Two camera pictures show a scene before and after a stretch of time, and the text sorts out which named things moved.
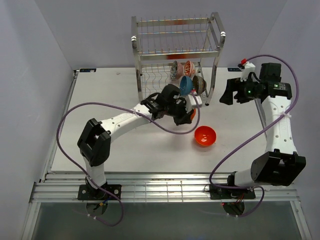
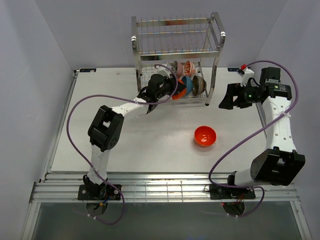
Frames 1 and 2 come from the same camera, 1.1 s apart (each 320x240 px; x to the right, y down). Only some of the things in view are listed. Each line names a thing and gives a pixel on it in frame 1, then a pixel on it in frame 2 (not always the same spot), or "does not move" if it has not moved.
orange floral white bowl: x=189 y=68 does not move
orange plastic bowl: x=193 y=114 to x=181 y=95
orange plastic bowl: x=205 y=135 does not move
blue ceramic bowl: x=186 y=85 does not move
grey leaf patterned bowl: x=174 y=70 does not move
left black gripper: x=185 y=117 to x=172 y=82
